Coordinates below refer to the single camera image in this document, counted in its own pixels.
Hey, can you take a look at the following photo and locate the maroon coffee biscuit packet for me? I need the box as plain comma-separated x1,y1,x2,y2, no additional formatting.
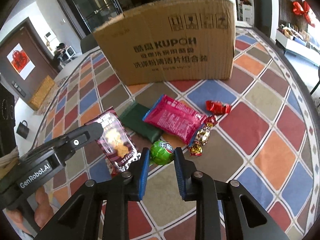
85,107,141,177

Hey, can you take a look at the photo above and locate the green round jelly snack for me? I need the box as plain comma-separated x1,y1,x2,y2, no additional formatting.
150,140,175,165

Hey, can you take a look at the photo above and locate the left human hand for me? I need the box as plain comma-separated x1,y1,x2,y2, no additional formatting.
6,186,54,237

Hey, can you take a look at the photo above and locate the gold red wrapped candy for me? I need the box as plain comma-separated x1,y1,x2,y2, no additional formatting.
188,115,217,157

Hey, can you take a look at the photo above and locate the black mug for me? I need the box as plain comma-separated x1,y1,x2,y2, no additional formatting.
16,120,29,139

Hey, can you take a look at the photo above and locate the yellow woven doormat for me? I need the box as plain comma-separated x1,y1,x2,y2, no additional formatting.
28,75,55,111

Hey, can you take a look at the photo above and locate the dark green snack packet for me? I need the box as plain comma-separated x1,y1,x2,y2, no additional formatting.
119,101,163,144

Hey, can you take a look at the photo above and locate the magenta snack packet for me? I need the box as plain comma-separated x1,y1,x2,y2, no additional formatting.
143,94,207,145

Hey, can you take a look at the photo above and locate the small red candy wrapper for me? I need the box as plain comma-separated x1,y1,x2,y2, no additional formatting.
206,100,232,115

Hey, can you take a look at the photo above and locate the colourful diamond pattern tablecloth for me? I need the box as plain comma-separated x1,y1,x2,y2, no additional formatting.
32,28,319,239

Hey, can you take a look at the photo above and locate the person sitting in background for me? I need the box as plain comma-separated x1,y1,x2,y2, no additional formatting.
52,43,68,67

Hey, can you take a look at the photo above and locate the brown entrance door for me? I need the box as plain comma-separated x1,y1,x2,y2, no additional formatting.
1,18,61,103

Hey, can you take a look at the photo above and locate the red fu poster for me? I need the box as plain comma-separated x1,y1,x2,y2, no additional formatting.
7,43,35,80

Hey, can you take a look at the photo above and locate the dark chair behind table left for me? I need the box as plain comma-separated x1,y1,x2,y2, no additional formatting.
80,33,98,54

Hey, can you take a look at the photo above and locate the brown cardboard box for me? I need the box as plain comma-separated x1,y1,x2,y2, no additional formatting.
93,0,235,85

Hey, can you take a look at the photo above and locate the black dining chair right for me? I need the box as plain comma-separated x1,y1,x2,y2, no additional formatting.
310,65,320,97

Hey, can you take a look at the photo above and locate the white low tv console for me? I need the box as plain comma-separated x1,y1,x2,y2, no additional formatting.
276,24,319,66

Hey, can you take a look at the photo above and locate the white shelf with items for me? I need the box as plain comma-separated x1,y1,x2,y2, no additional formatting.
236,0,253,26

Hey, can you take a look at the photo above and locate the red bow decoration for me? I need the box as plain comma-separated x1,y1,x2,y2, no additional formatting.
292,1,315,27

